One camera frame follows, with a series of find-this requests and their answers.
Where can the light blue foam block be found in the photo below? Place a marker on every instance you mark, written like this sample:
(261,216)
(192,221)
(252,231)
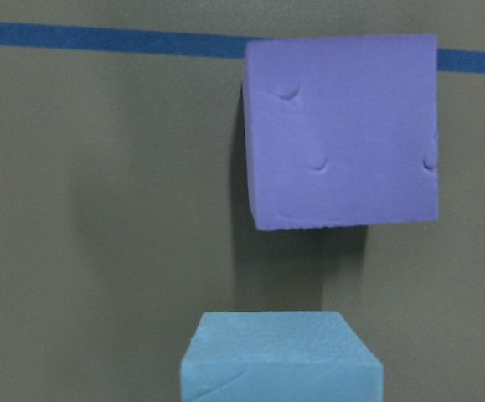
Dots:
(279,356)

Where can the purple foam block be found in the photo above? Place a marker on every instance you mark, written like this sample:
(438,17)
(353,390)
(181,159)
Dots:
(341,131)

